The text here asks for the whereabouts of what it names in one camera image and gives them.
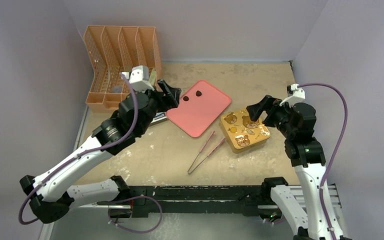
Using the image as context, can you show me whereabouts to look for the dark chocolate piece top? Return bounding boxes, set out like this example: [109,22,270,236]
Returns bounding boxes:
[195,90,202,97]

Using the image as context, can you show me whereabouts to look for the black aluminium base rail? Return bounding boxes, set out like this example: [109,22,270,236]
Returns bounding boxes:
[79,184,340,220]

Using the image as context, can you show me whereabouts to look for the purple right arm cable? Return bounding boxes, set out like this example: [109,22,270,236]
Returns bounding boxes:
[297,82,349,240]

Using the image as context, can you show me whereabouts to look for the green eraser block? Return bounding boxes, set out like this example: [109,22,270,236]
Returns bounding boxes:
[149,68,157,86]

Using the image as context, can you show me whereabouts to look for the grey blue stapler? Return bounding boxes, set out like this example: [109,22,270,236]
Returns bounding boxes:
[150,112,167,125]

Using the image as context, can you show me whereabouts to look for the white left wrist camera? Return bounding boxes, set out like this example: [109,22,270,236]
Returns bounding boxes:
[120,65,155,92]

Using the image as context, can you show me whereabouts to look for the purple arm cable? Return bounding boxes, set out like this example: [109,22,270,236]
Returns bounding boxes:
[297,82,349,240]
[18,73,164,233]

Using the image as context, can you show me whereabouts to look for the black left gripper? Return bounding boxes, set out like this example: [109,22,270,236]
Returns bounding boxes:
[132,79,180,135]

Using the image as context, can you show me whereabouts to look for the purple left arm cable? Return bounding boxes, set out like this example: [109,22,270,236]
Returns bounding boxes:
[18,73,164,233]

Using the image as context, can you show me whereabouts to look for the silver foil tray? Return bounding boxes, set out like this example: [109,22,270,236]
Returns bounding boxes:
[219,108,271,154]

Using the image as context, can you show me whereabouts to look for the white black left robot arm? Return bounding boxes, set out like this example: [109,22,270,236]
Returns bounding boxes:
[19,79,182,224]

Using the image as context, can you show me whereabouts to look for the pink plastic tray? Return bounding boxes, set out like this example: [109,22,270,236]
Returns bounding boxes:
[166,80,232,138]

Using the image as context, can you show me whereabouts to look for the gold chocolate box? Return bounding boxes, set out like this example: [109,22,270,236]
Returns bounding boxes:
[219,123,271,154]

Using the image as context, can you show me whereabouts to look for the orange plastic file organizer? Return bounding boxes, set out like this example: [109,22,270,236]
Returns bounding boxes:
[83,25,163,114]

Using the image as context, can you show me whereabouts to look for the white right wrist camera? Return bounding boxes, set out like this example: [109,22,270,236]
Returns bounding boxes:
[280,83,306,108]

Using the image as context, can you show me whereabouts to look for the pink tongs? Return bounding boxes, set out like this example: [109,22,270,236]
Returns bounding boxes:
[187,130,226,175]

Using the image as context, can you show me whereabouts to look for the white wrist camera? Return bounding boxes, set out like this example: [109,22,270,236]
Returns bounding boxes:
[120,65,155,92]
[280,83,306,108]

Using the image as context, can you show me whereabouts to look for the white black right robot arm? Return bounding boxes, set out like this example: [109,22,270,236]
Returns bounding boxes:
[246,95,347,240]

